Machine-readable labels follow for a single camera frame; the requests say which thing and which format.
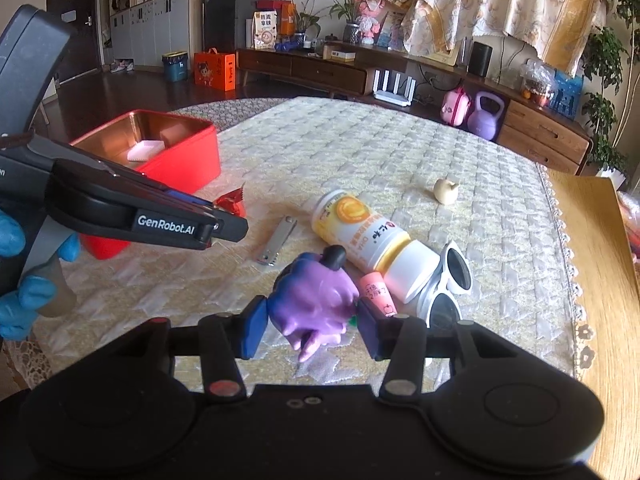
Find white round sunglasses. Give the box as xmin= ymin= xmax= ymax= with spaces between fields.
xmin=416 ymin=242 xmax=473 ymax=330

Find pink lip balm tube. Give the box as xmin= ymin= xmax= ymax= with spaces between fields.
xmin=359 ymin=272 xmax=397 ymax=316

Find silver nail clipper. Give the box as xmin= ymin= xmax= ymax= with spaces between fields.
xmin=256 ymin=216 xmax=297 ymax=266

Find purple toy figure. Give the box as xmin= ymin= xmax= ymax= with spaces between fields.
xmin=267 ymin=245 xmax=359 ymax=363

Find yellow white supplement bottle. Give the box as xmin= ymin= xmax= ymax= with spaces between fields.
xmin=311 ymin=190 xmax=440 ymax=304

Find cream small figurine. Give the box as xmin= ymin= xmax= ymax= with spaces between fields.
xmin=433 ymin=178 xmax=459 ymax=206

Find blue gloved left hand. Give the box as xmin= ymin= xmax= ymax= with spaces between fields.
xmin=1 ymin=212 xmax=58 ymax=341

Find red tin box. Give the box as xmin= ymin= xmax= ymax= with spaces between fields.
xmin=69 ymin=108 xmax=222 ymax=261

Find orange gift box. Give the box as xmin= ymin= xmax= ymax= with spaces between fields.
xmin=193 ymin=48 xmax=236 ymax=92

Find teal trash bin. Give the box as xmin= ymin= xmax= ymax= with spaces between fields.
xmin=162 ymin=51 xmax=189 ymax=82

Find quilted cream table mat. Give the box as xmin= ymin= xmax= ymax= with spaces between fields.
xmin=32 ymin=98 xmax=586 ymax=375

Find cereal box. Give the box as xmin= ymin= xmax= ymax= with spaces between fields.
xmin=252 ymin=11 xmax=278 ymax=50

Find black mini fridge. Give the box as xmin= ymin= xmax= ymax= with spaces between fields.
xmin=202 ymin=0 xmax=258 ymax=53

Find white wifi router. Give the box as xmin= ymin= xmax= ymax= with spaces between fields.
xmin=372 ymin=70 xmax=416 ymax=107

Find purple kettlebell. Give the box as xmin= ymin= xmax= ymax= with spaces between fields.
xmin=468 ymin=91 xmax=504 ymax=141

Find wooden tv cabinet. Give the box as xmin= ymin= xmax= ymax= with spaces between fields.
xmin=236 ymin=41 xmax=592 ymax=174

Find pink doll figure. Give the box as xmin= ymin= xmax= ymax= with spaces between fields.
xmin=355 ymin=0 xmax=385 ymax=47

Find blue patterned bag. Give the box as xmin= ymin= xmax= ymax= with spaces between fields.
xmin=549 ymin=70 xmax=584 ymax=120

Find black speaker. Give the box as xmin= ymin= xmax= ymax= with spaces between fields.
xmin=468 ymin=41 xmax=492 ymax=78

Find green potted tree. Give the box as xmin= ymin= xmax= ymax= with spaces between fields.
xmin=582 ymin=0 xmax=639 ymax=174

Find floral curtain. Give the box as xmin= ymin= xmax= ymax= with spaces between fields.
xmin=402 ymin=0 xmax=608 ymax=75

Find grey wall cabinet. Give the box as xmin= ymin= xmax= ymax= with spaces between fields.
xmin=110 ymin=0 xmax=193 ymax=68

